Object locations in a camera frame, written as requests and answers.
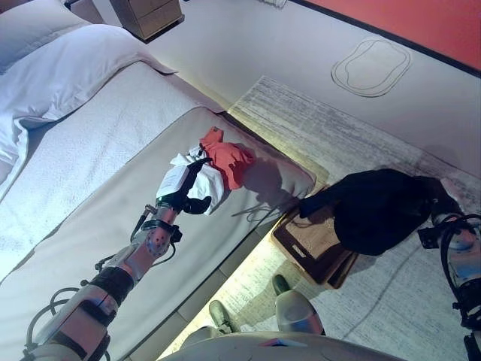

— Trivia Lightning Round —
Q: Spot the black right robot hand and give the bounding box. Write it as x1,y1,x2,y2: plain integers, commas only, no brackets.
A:
428,176,467,223

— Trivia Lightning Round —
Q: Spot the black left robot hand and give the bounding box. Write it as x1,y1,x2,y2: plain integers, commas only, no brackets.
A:
156,157,213,217

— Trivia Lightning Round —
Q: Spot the white garment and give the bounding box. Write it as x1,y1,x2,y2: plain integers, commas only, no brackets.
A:
168,144,231,217

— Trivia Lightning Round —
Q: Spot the red garment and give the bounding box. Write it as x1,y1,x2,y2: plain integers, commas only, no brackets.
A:
198,126,257,192

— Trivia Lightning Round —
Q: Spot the black garment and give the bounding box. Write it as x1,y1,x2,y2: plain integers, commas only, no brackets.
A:
298,168,449,257

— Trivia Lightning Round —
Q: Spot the upholstered bed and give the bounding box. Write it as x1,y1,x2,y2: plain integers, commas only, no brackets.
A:
0,0,328,361

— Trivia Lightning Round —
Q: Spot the beige bed runner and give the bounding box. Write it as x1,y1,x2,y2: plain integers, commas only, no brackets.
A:
0,106,317,361

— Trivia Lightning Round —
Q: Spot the wooden laundry basket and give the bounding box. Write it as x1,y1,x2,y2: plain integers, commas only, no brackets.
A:
270,204,361,290

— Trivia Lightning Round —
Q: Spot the grey striped rug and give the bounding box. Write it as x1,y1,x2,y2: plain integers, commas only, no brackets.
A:
157,74,481,361

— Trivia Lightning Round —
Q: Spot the brown wooden nightstand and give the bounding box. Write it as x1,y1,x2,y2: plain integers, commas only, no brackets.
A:
107,0,186,44

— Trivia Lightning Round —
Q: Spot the right robot leg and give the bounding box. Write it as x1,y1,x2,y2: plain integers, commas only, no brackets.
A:
271,274,327,336

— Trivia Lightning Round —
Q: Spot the grey robot torso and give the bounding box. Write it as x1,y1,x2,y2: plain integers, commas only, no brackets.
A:
160,330,385,361

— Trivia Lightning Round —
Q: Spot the taupe pillow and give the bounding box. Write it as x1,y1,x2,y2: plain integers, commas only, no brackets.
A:
0,0,92,73

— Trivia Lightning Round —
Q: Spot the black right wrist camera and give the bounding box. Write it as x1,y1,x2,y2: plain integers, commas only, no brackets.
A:
416,224,443,250

